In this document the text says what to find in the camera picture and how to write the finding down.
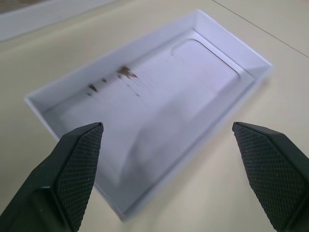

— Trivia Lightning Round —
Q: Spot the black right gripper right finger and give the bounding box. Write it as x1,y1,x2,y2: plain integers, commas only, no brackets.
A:
232,121,309,232

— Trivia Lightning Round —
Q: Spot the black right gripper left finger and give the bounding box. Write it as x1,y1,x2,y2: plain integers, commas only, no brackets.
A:
0,122,104,232

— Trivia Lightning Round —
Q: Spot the white phone box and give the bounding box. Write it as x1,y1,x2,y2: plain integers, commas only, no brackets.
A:
23,9,274,217

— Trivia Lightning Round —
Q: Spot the white box lid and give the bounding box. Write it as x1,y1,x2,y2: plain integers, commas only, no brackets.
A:
0,0,103,42

